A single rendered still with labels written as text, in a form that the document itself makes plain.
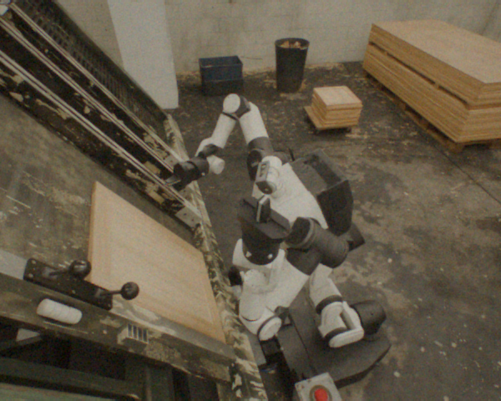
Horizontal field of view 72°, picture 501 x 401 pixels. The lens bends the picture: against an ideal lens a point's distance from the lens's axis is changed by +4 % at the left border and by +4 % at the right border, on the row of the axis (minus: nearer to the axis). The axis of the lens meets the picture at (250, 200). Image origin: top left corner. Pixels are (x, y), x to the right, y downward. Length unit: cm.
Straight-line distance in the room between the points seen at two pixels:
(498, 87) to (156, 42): 372
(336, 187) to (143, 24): 389
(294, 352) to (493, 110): 327
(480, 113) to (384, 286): 230
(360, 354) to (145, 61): 401
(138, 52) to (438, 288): 406
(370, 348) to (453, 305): 82
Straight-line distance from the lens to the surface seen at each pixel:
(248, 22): 615
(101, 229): 107
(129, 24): 468
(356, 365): 212
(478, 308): 285
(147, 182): 146
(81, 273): 70
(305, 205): 105
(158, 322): 98
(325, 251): 98
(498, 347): 274
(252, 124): 134
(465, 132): 433
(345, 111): 420
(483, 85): 415
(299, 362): 204
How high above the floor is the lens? 204
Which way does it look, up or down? 40 degrees down
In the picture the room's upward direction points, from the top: straight up
